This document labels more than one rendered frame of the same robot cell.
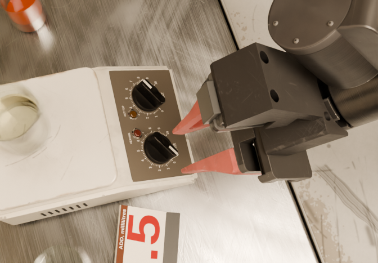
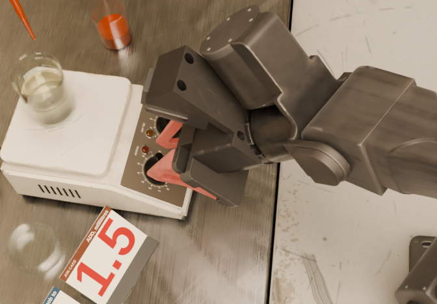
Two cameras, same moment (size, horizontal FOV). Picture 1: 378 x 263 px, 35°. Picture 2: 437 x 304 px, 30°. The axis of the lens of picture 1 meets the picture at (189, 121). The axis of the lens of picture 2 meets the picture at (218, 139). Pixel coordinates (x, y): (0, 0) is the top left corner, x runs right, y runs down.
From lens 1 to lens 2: 0.37 m
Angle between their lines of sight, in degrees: 19
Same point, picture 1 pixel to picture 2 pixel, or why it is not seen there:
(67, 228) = (59, 216)
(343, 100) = (257, 126)
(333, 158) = (323, 251)
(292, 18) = (217, 36)
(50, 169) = (57, 144)
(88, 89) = (118, 95)
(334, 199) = (306, 289)
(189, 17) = not seen: hidden behind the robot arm
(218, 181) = (206, 229)
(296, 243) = not seen: outside the picture
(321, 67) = (225, 79)
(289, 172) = (211, 185)
